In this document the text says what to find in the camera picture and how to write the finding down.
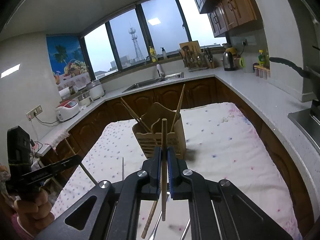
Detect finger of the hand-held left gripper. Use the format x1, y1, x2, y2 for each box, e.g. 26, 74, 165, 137
21, 154, 82, 187

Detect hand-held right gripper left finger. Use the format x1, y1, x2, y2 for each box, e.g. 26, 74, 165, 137
35, 146, 163, 240

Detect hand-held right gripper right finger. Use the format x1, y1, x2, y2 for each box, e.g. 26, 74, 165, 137
167, 146, 293, 240

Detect wooden utensil holder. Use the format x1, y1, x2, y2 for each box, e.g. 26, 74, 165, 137
132, 102, 187, 160

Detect person's left forearm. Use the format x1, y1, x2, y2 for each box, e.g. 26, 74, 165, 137
11, 217, 34, 239

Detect person's left hand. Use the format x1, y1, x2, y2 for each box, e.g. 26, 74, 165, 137
14, 189, 54, 233

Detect white lace cloth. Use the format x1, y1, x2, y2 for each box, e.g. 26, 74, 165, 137
44, 129, 71, 150

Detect white floral tablecloth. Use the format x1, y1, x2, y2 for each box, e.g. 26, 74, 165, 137
51, 102, 299, 240

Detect white rice cooker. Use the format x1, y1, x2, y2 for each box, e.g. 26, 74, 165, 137
55, 99, 80, 123

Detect kitchen counter with wooden cabinets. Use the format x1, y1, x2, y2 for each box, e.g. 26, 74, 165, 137
39, 72, 320, 230

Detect small white pot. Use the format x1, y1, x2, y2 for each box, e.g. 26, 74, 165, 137
77, 92, 93, 107

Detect steel sink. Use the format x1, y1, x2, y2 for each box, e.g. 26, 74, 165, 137
122, 72, 185, 93

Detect white steamer pot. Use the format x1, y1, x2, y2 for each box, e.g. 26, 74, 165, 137
86, 79, 105, 101

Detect steel faucet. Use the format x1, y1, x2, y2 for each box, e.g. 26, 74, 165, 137
144, 55, 165, 78

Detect utensil drying rack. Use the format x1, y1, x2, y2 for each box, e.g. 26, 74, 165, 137
178, 50, 208, 70

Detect knife block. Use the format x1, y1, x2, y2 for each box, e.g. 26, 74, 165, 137
202, 46, 215, 69

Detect steel electric kettle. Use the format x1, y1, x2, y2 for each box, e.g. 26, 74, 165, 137
222, 50, 238, 71

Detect wooden cutting board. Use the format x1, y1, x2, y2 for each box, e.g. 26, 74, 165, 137
179, 40, 200, 55

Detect kitchen window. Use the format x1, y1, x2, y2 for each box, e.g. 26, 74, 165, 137
80, 0, 228, 79

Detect row of seasoning jars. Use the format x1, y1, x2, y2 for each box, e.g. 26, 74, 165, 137
254, 65, 271, 79

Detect yellow plastic jug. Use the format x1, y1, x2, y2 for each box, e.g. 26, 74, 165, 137
224, 43, 238, 55

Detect gas stove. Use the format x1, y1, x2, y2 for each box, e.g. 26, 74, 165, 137
288, 99, 320, 153

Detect yellow green oil bottle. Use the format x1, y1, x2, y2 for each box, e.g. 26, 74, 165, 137
258, 49, 267, 67

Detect black wok with lid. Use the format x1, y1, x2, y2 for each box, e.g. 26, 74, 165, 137
269, 45, 320, 100

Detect range hood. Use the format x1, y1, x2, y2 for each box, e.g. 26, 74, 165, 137
277, 0, 320, 53

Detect black power cable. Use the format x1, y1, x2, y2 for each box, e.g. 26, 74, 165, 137
31, 116, 59, 125

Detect wall socket strip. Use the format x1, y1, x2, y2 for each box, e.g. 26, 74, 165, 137
26, 106, 43, 120

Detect fruit beach wall poster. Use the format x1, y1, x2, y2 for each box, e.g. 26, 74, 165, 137
46, 35, 90, 90

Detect wooden wall cabinets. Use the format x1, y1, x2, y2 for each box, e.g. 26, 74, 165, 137
189, 0, 257, 38

